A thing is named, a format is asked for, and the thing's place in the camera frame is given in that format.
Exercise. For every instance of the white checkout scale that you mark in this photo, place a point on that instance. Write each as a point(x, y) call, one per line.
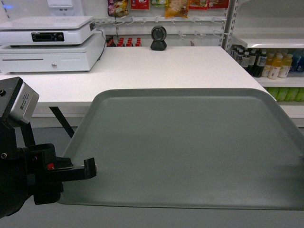
point(48, 30)

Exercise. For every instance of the yellow fungus snack bag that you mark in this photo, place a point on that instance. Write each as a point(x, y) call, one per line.
point(176, 8)

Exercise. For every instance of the grey rectangular serving tray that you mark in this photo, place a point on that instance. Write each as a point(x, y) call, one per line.
point(208, 148)

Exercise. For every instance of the white checkout counter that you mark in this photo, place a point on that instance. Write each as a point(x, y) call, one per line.
point(135, 68)

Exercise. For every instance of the purple seasoning packet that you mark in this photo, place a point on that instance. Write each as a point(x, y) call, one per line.
point(117, 8)

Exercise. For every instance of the red spice packet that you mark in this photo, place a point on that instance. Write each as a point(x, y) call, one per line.
point(140, 4)

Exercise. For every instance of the black round barcode scanner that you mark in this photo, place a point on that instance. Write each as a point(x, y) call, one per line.
point(158, 34)

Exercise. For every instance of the white metal store shelf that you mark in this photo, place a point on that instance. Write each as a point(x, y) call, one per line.
point(257, 62)

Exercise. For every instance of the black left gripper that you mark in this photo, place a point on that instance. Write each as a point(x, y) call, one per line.
point(14, 185)

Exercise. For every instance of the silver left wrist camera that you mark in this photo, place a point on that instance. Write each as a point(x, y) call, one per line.
point(24, 105)

